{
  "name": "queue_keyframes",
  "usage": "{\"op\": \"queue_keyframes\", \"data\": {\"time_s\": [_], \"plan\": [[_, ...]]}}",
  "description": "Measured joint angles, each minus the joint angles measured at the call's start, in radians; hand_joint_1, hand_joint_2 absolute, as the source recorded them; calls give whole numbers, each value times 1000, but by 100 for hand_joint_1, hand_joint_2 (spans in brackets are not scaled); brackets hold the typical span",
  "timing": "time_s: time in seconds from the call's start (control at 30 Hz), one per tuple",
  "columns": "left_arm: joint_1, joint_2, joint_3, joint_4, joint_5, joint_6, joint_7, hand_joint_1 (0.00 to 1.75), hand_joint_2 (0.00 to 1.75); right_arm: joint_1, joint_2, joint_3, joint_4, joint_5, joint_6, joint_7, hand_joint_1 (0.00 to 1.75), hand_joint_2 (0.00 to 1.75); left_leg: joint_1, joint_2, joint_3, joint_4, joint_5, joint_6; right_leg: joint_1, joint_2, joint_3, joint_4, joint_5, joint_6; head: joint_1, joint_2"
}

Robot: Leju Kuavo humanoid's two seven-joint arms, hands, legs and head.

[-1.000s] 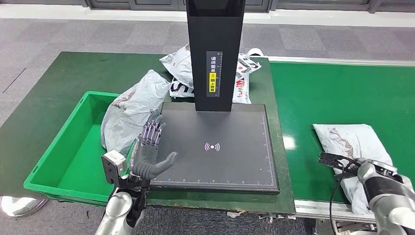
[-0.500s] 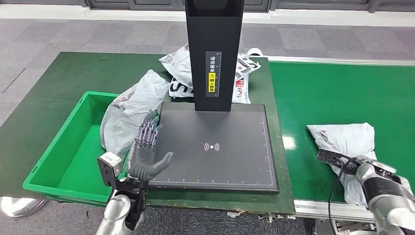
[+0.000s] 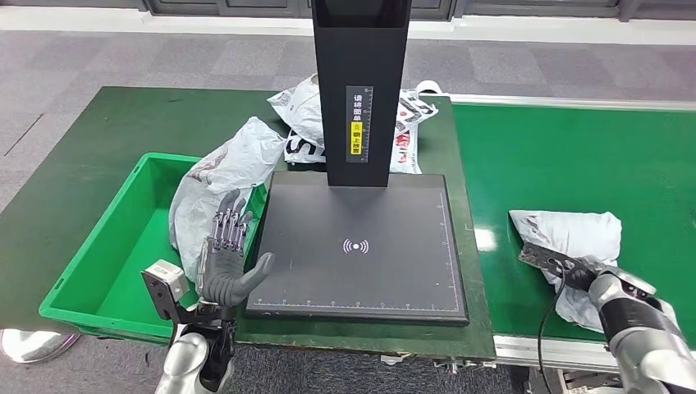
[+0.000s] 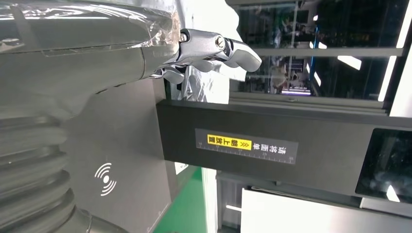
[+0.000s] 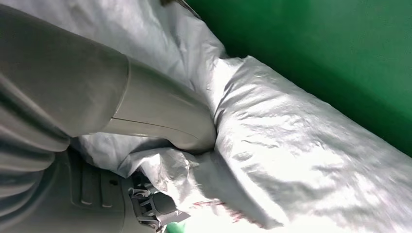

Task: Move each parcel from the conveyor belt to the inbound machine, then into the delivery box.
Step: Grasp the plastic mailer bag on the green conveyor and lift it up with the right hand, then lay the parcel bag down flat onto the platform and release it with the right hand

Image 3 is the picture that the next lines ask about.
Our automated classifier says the plain white parcel bag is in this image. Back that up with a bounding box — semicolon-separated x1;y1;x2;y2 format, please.
168;116;287;284

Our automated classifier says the white parcel bag, black-red print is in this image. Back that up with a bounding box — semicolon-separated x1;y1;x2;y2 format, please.
266;73;441;176

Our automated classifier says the ruler label sticker, yellow patch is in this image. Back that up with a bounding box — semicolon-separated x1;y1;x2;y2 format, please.
346;85;374;164

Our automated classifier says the black inbound scanner machine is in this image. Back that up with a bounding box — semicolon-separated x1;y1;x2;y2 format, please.
245;0;470;328

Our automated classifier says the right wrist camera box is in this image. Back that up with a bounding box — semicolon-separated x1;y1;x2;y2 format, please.
518;241;599;293

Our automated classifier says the green plastic crate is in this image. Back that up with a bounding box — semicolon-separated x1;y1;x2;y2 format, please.
39;152;268;346

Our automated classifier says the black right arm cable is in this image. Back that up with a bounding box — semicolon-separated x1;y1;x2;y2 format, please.
537;272;570;394

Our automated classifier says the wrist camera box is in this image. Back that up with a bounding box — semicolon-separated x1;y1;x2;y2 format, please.
518;241;599;293
141;259;190;322

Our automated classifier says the aluminium conveyor frame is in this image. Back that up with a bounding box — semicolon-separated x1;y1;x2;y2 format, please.
434;93;696;394

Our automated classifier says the green conveyor belt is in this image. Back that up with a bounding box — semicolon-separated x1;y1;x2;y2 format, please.
452;102;696;349

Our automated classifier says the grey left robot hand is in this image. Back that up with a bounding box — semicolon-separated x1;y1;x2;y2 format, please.
196;188;277;307

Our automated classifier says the dark green work table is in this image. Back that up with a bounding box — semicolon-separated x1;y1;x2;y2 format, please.
0;85;497;363

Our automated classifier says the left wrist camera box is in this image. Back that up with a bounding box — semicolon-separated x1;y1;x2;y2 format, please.
141;259;190;322

